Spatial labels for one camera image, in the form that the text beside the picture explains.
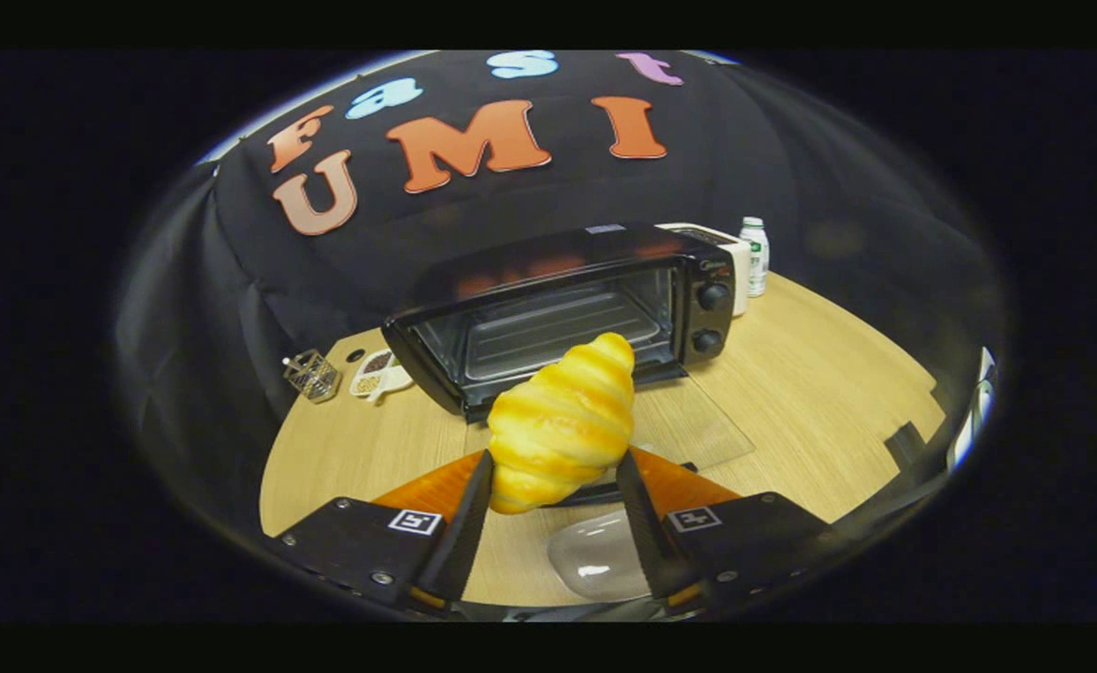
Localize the black toaster oven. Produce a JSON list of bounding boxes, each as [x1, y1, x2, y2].
[[382, 224, 757, 510]]

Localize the clear glass plate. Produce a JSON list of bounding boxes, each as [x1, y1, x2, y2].
[[547, 509, 652, 602]]

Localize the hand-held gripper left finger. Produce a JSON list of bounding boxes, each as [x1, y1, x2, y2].
[[273, 450, 495, 615]]

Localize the white divided snack dish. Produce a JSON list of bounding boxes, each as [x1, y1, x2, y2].
[[349, 349, 414, 404]]

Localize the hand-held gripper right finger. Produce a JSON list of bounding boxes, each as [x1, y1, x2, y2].
[[614, 447, 850, 610]]

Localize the white kitchen appliance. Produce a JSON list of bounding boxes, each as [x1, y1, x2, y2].
[[656, 222, 752, 319]]

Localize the yellow croissant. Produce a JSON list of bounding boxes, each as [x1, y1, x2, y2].
[[487, 332, 636, 515]]

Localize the wire mesh holder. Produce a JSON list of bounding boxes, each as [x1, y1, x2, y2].
[[282, 350, 342, 404]]

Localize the white bottle green label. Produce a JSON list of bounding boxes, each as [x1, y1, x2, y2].
[[738, 217, 771, 298]]

